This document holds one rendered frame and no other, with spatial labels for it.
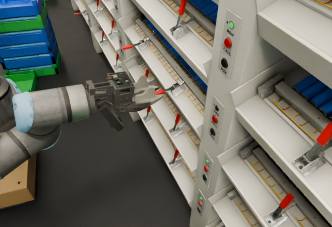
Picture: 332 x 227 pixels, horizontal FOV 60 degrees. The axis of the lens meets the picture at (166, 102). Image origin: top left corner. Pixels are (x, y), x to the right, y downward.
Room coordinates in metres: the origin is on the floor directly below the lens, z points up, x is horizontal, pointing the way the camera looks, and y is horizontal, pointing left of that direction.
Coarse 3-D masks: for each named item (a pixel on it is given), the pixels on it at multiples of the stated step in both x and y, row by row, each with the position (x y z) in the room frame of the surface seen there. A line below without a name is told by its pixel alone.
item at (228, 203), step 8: (232, 184) 0.41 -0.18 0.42; (224, 192) 0.40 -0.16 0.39; (232, 192) 0.40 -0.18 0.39; (216, 200) 0.39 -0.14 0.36; (224, 200) 0.40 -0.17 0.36; (232, 200) 0.39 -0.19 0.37; (240, 200) 0.39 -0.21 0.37; (216, 208) 0.38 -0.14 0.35; (224, 208) 0.37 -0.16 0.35; (232, 208) 0.37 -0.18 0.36; (240, 208) 0.36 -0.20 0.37; (248, 208) 0.35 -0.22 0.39; (224, 216) 0.35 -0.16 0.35; (232, 216) 0.35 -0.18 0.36; (240, 216) 0.35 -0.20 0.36; (248, 216) 0.35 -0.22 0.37; (224, 224) 0.33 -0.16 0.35; (232, 224) 0.33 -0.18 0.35; (240, 224) 0.33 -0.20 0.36; (248, 224) 0.32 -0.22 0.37; (256, 224) 0.32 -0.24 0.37
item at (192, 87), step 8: (144, 32) 0.93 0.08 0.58; (152, 40) 0.88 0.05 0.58; (160, 48) 0.82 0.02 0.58; (168, 56) 0.77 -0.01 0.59; (176, 64) 0.73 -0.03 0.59; (176, 72) 0.71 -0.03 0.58; (184, 72) 0.69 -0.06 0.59; (184, 80) 0.66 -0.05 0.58; (192, 88) 0.62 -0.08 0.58; (200, 96) 0.58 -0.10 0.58; (200, 112) 0.55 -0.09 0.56
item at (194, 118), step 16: (128, 16) 1.03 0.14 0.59; (144, 16) 1.04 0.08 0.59; (128, 32) 1.00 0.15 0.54; (160, 64) 0.78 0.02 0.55; (160, 80) 0.71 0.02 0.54; (176, 80) 0.69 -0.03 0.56; (192, 80) 0.67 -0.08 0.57; (176, 96) 0.63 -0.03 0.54; (192, 96) 0.61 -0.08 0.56; (192, 112) 0.56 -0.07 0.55
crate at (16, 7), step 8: (0, 0) 1.57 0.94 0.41; (8, 0) 1.58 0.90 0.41; (16, 0) 1.59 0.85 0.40; (32, 0) 1.42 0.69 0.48; (40, 0) 1.52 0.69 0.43; (0, 8) 1.39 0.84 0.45; (8, 8) 1.40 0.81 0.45; (16, 8) 1.41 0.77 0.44; (24, 8) 1.41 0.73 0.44; (32, 8) 1.42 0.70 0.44; (40, 8) 1.47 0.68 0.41; (0, 16) 1.39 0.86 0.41; (8, 16) 1.40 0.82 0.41; (16, 16) 1.40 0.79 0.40
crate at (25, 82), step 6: (6, 78) 1.34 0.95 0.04; (12, 78) 1.35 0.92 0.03; (18, 78) 1.35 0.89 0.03; (24, 78) 1.36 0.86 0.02; (30, 78) 1.36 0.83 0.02; (36, 78) 1.35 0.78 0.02; (18, 84) 1.32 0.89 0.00; (24, 84) 1.32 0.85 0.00; (30, 84) 1.32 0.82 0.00; (36, 84) 1.32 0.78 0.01; (24, 90) 1.27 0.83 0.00; (30, 90) 1.21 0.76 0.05
